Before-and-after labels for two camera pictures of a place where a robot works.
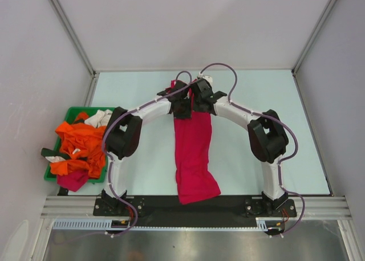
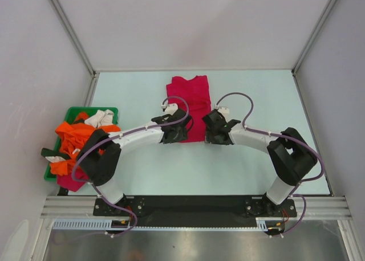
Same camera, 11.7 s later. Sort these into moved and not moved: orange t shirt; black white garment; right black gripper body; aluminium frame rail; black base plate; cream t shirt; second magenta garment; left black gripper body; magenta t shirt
Moved: magenta t shirt; left black gripper body; right black gripper body
Not moved: black white garment; cream t shirt; second magenta garment; black base plate; orange t shirt; aluminium frame rail
